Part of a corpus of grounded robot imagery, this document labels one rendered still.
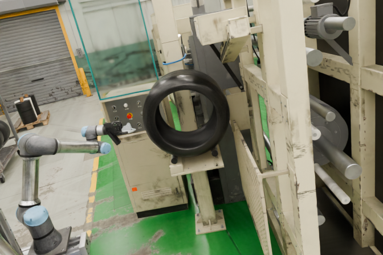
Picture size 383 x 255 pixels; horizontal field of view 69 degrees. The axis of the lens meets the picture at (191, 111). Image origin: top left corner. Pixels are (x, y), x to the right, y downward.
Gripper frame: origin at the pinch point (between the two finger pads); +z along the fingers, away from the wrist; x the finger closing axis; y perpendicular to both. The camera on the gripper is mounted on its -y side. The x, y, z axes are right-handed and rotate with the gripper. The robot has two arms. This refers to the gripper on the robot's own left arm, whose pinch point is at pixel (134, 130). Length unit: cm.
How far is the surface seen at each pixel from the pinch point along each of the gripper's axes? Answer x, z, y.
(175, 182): 55, 19, -78
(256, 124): 21, 89, -11
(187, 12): 338, 45, 84
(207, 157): 4, 50, -27
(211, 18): -35, 54, 69
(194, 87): -12, 43, 30
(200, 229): 25, 40, -108
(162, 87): -10.6, 23.7, 31.0
